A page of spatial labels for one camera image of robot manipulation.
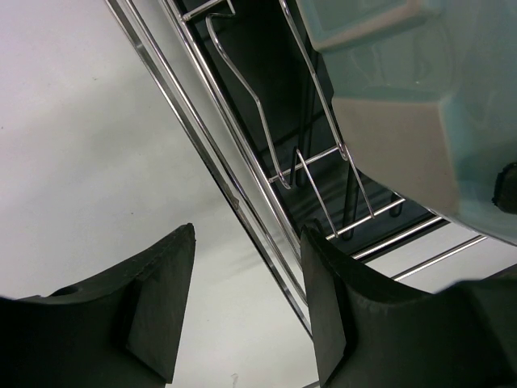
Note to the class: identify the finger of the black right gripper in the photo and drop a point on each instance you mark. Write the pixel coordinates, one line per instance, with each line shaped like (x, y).
(505, 189)

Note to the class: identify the black drip tray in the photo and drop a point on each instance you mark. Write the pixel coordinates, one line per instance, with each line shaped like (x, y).
(275, 91)

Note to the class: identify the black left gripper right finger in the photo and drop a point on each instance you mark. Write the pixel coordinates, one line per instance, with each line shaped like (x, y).
(372, 331)

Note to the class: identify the light green rectangular plate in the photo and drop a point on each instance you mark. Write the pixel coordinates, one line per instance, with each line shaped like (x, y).
(425, 98)

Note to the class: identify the metal wire dish rack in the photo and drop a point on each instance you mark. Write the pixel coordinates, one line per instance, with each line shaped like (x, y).
(434, 261)

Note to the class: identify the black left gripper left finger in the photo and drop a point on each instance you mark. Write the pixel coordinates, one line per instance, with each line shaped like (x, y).
(118, 328)

